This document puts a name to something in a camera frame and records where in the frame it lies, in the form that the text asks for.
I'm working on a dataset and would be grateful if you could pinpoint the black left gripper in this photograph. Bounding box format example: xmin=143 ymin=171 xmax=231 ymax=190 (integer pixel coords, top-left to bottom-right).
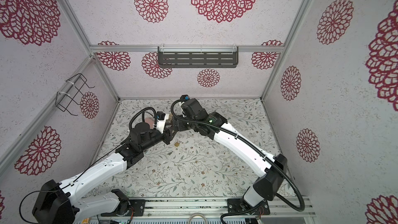
xmin=141 ymin=122 xmax=178 ymax=152

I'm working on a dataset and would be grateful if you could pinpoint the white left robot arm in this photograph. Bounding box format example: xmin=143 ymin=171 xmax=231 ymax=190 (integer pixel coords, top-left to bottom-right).
xmin=32 ymin=112 xmax=175 ymax=224

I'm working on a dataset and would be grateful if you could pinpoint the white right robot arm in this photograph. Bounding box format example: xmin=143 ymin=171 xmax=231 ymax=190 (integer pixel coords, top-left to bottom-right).
xmin=171 ymin=95 xmax=305 ymax=223

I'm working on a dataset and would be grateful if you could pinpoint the pink glasses case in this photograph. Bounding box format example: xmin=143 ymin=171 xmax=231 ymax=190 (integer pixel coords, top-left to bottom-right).
xmin=145 ymin=118 xmax=155 ymax=129

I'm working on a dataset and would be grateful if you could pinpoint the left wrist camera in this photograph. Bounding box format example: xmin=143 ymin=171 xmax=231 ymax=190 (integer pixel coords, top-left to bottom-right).
xmin=156 ymin=111 xmax=170 ymax=134

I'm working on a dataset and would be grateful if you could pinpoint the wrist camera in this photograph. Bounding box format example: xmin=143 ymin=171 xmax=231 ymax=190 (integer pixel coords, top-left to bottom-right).
xmin=156 ymin=111 xmax=170 ymax=134
xmin=180 ymin=95 xmax=190 ymax=101

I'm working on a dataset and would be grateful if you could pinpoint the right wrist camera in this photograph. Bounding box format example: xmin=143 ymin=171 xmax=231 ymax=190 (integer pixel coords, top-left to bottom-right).
xmin=180 ymin=95 xmax=190 ymax=101

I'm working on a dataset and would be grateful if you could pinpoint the dark grey wall shelf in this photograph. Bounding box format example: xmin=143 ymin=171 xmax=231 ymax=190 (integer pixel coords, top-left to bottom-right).
xmin=157 ymin=46 xmax=239 ymax=68

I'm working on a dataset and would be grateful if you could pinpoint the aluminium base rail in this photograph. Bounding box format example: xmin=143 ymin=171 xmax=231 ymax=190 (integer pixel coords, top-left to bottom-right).
xmin=83 ymin=197 xmax=316 ymax=224

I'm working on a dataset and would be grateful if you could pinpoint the white cable loop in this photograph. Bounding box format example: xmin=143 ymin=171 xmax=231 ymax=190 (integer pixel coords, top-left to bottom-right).
xmin=188 ymin=213 xmax=209 ymax=224

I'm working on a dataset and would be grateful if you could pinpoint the black wire wall basket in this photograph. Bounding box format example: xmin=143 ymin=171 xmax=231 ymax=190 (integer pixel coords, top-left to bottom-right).
xmin=55 ymin=73 xmax=95 ymax=116

